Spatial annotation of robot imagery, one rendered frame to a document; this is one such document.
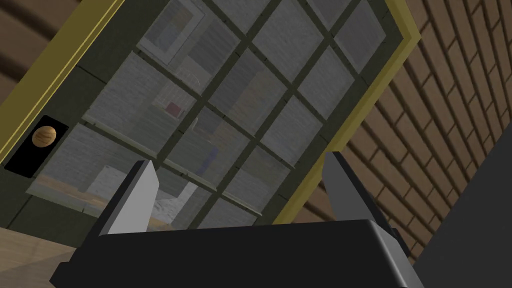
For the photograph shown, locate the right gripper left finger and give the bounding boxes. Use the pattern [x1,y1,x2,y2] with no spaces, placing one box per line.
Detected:
[97,159,160,237]

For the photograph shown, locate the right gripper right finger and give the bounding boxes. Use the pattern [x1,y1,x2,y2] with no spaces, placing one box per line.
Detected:
[321,151,394,231]

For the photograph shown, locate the dark green glazed door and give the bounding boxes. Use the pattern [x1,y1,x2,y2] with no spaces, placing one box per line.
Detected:
[0,0,405,250]

